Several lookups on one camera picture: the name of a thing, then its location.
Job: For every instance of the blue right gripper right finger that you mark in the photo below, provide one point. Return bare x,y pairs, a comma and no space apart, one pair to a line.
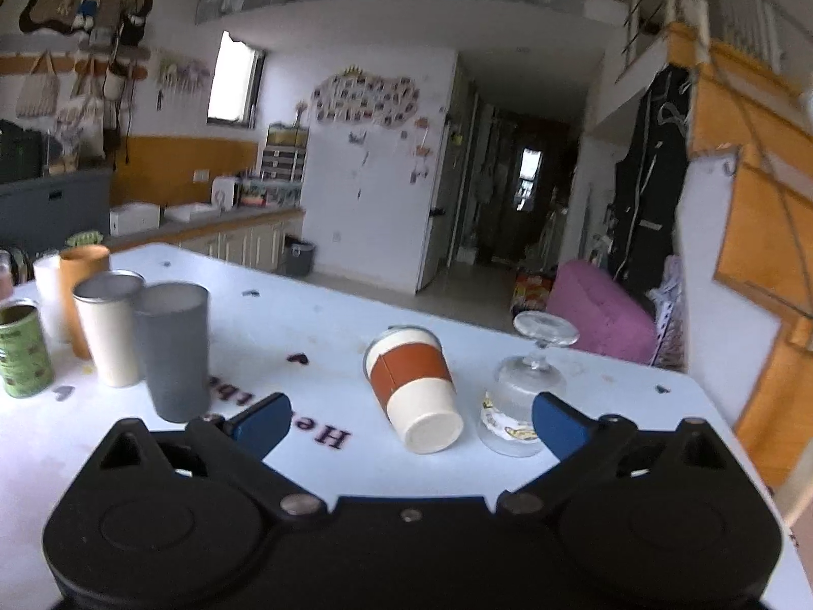
566,432

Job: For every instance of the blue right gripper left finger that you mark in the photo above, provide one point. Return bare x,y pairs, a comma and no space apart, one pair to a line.
255,431

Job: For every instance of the cream cup with brown sleeve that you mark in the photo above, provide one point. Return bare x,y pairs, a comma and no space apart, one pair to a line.
411,380

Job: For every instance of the dark grey plastic cup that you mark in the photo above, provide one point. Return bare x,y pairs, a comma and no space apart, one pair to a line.
172,340

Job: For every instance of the white cup with metal rim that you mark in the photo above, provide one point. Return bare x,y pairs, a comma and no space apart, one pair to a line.
104,304

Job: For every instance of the small white cup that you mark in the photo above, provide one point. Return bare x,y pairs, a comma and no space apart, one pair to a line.
51,309

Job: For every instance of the clear upturned stemmed glass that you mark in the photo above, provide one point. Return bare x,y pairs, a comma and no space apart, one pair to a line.
505,424

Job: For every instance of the purple pouf seat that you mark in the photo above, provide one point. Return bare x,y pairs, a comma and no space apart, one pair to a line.
610,322

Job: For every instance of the dark waste bin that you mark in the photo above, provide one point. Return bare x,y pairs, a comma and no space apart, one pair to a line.
298,257

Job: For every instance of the green labelled tin can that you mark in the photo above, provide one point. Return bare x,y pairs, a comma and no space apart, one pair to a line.
26,364

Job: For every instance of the white small appliance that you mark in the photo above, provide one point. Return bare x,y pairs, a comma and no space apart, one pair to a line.
225,192

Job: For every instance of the white box on counter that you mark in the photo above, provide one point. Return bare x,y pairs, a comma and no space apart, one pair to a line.
134,217

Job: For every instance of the black hanging coat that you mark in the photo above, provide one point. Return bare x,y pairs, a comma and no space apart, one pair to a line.
649,182

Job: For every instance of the small drawer organiser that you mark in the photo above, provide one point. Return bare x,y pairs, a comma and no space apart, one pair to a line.
285,152

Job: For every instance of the clear glass with pink drink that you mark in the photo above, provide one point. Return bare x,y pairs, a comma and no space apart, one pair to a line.
6,276

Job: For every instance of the cloud shaped photo board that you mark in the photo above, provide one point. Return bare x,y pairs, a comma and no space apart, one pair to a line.
356,97

